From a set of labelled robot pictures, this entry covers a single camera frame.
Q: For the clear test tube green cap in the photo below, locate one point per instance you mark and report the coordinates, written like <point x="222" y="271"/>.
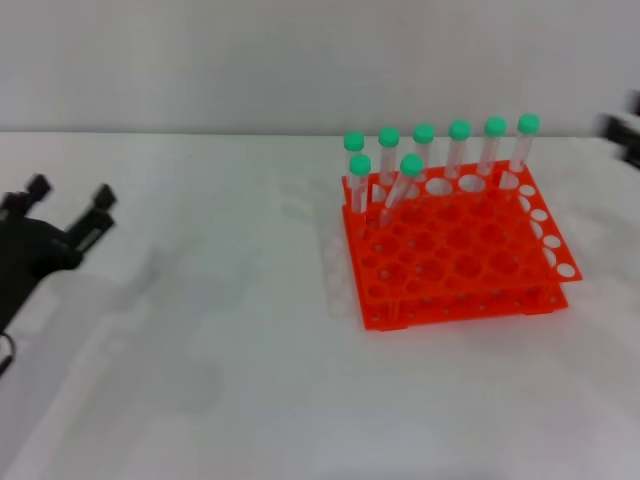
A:
<point x="459" y="130"/>
<point x="423" y="133"/>
<point x="528" y="123"/>
<point x="389" y="137"/>
<point x="411" y="165"/>
<point x="495" y="126"/>
<point x="360" y="164"/>
<point x="354" y="141"/>

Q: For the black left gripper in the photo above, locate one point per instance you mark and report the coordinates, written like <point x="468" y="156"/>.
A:
<point x="30" y="255"/>

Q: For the orange plastic test tube rack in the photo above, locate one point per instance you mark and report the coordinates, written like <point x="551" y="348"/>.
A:
<point x="450" y="250"/>

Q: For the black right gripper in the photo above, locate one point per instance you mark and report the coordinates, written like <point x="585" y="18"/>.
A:
<point x="634" y="150"/>

